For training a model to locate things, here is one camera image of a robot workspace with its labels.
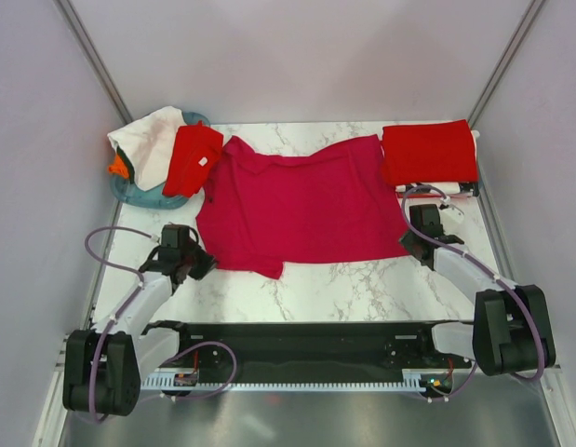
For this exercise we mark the orange garment in basket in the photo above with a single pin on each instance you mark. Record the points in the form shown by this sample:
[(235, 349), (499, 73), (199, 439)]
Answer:
[(119, 168)]

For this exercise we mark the teal laundry basket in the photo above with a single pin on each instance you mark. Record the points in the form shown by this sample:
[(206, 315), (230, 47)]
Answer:
[(127, 192)]

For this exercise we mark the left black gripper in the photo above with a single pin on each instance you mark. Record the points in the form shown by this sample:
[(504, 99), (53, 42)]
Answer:
[(207, 263)]

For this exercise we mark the right aluminium corner post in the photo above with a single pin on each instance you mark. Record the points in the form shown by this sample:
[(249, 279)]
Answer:
[(519, 35)]

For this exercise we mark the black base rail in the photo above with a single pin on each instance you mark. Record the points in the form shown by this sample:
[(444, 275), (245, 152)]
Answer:
[(226, 349)]

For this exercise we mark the aluminium corner post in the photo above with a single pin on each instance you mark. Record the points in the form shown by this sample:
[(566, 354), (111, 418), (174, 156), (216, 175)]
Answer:
[(85, 42), (519, 35)]

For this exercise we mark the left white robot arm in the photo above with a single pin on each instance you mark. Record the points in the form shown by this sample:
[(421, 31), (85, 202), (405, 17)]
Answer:
[(106, 363)]

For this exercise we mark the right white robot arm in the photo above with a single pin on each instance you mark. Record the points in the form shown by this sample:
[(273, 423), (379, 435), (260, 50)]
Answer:
[(510, 332)]

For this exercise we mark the folded red t shirt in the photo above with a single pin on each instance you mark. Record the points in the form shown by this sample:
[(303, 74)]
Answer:
[(427, 153)]

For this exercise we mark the white t shirt in basket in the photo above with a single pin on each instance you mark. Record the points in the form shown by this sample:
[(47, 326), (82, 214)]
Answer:
[(146, 146)]

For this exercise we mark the red t shirt in basket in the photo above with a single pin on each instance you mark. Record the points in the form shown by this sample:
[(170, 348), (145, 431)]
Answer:
[(197, 148)]

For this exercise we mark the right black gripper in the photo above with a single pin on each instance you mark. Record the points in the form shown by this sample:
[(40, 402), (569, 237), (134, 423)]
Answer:
[(406, 238)]

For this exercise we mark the magenta polo shirt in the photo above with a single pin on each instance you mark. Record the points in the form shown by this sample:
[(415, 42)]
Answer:
[(263, 211)]

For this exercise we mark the white slotted cable duct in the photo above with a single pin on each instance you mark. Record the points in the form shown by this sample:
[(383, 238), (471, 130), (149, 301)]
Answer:
[(320, 380)]

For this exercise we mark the left aluminium corner post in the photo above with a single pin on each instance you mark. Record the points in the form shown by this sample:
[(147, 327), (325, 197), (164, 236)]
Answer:
[(85, 42)]

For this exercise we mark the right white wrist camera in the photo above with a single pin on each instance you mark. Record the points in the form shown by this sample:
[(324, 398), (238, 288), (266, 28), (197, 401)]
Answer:
[(451, 217)]

